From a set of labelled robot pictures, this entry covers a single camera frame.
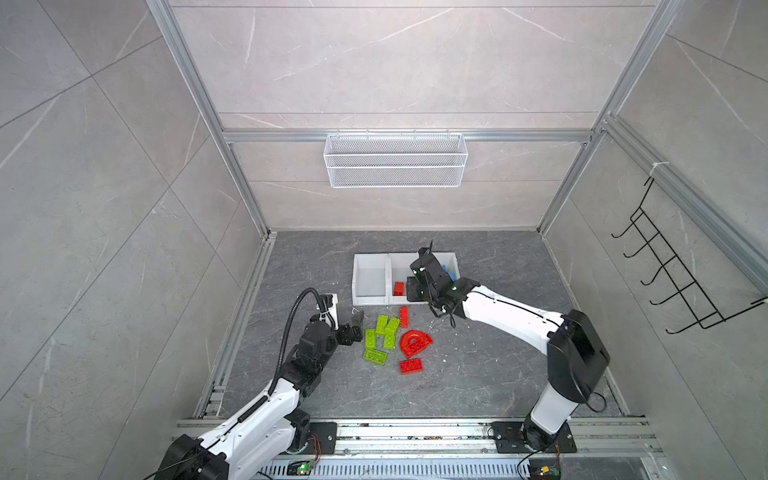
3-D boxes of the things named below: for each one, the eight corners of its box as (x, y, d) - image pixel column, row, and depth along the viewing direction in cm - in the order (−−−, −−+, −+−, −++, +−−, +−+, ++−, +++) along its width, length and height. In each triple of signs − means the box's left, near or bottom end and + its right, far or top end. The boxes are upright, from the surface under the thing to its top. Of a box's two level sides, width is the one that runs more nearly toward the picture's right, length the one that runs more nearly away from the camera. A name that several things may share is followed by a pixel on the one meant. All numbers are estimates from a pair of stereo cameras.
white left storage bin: (351, 307, 100) (349, 295, 94) (356, 265, 111) (354, 252, 106) (389, 307, 100) (389, 295, 94) (389, 265, 111) (389, 252, 106)
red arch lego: (409, 360, 88) (410, 358, 87) (395, 342, 92) (395, 339, 90) (433, 343, 92) (434, 340, 90) (418, 326, 96) (419, 323, 94)
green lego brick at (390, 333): (382, 348, 90) (381, 344, 89) (388, 320, 97) (388, 316, 95) (393, 350, 90) (394, 347, 88) (399, 322, 96) (400, 318, 94)
